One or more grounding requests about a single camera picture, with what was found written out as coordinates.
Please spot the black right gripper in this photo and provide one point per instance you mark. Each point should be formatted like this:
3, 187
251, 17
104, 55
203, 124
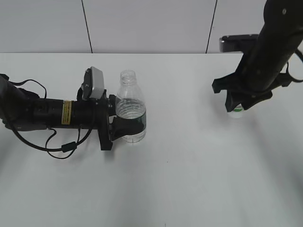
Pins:
251, 82

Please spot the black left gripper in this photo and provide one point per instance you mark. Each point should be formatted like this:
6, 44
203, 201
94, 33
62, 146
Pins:
132, 129

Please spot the white green bottle cap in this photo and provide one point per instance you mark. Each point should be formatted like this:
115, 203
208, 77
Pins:
237, 112

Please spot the clear cestbon water bottle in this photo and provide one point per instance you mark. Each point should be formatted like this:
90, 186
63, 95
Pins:
130, 103

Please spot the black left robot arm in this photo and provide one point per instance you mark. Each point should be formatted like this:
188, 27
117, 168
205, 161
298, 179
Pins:
22, 110

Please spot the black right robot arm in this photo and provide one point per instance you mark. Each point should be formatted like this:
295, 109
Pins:
281, 34

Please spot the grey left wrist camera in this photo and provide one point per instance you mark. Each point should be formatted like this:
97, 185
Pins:
92, 86

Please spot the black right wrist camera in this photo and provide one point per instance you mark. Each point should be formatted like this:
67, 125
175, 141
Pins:
237, 43

